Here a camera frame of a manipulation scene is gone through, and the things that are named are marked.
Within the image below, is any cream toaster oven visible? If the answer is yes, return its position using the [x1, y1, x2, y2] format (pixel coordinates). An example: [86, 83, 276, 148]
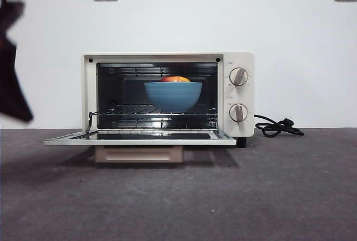
[81, 51, 255, 149]

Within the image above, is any metal wire oven rack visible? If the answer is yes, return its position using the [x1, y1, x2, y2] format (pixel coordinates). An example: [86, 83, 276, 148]
[96, 103, 219, 117]

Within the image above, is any glass oven door with handle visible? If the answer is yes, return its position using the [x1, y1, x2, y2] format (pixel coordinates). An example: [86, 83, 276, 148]
[44, 128, 238, 163]

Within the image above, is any red yellow apple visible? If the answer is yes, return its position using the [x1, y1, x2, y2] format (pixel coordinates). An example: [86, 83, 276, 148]
[160, 76, 191, 83]

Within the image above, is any cream oven knob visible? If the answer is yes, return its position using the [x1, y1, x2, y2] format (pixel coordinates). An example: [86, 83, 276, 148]
[229, 68, 249, 87]
[229, 103, 248, 123]

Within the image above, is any blue ribbed bowl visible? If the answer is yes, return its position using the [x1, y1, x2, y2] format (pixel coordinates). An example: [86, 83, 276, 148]
[144, 81, 203, 113]

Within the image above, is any black oven power cable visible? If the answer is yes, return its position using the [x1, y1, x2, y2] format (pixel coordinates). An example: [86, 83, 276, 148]
[254, 114, 305, 138]

